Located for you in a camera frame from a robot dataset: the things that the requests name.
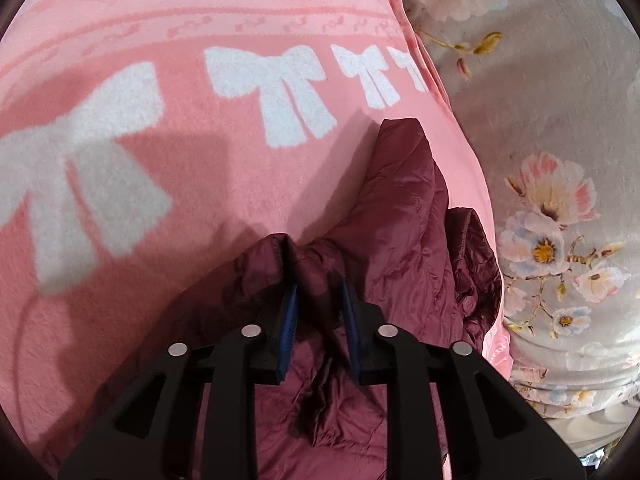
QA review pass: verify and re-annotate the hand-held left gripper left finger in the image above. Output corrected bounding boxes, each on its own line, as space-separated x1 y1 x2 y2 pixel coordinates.
57 282 301 480

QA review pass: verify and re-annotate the grey floral bedsheet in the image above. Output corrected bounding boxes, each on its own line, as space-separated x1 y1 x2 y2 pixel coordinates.
390 0 640 461

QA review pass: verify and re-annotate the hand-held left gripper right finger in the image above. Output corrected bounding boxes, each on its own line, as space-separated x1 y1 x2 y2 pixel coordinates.
340 275 586 480

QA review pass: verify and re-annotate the pink blanket with white bows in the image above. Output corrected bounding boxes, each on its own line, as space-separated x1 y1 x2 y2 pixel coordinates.
0 0 513 480

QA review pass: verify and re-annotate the maroon puffer jacket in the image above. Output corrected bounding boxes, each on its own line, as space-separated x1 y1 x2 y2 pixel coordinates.
150 117 503 480

